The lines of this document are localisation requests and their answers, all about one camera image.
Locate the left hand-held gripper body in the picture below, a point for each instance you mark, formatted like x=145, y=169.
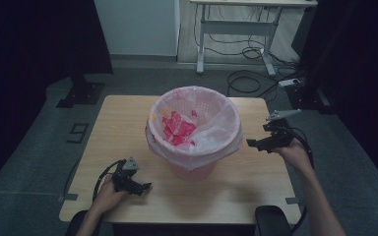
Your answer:
x=123, y=178

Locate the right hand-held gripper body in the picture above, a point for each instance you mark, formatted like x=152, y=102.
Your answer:
x=280, y=134

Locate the white and pink plastic bag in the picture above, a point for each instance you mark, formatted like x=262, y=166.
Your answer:
x=216, y=131

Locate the pink plastic mesh basket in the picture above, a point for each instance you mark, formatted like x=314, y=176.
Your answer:
x=193, y=173

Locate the person's right hand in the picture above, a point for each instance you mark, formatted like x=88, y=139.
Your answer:
x=293, y=154

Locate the person's left hand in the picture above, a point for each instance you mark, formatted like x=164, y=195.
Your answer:
x=108, y=198

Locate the black stand foot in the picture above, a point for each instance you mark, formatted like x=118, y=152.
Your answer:
x=303, y=98

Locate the white power strip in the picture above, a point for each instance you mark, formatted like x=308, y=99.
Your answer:
x=288, y=82

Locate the black chair armrest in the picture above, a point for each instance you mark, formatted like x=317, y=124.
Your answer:
x=272, y=219
x=73, y=225

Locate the black stand base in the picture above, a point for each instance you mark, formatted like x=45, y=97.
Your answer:
x=85, y=93

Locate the dark curtain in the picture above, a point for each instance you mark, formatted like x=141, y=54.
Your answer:
x=29, y=49
x=357, y=65

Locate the white desk frame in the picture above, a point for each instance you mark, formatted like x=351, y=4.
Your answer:
x=239, y=28

